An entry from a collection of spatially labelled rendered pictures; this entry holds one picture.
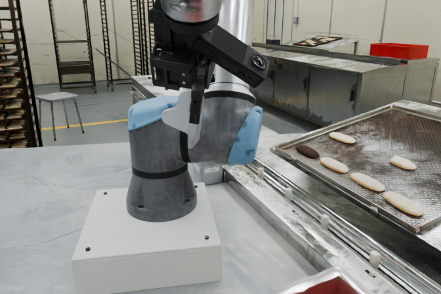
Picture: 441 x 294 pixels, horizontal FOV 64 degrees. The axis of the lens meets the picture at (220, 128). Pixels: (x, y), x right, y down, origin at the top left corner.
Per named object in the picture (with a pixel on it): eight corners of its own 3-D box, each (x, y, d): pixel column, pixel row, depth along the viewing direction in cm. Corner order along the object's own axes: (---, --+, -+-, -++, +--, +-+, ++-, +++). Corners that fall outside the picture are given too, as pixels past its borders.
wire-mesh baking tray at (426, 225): (275, 149, 111) (275, 146, 111) (392, 108, 128) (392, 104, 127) (415, 235, 68) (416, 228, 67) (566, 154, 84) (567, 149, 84)
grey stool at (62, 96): (84, 133, 412) (80, 95, 399) (54, 141, 385) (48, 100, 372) (68, 127, 434) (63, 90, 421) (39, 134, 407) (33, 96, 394)
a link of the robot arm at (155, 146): (142, 149, 80) (138, 90, 76) (200, 152, 78) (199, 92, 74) (121, 171, 69) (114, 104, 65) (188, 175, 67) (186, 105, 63)
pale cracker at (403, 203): (378, 195, 80) (378, 191, 80) (391, 191, 81) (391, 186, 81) (414, 218, 72) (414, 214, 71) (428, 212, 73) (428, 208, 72)
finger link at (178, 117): (161, 142, 56) (167, 84, 53) (198, 149, 55) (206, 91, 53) (155, 148, 53) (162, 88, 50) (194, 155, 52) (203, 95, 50)
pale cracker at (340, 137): (325, 136, 114) (325, 132, 114) (334, 132, 116) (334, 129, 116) (349, 145, 106) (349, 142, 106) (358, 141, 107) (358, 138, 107)
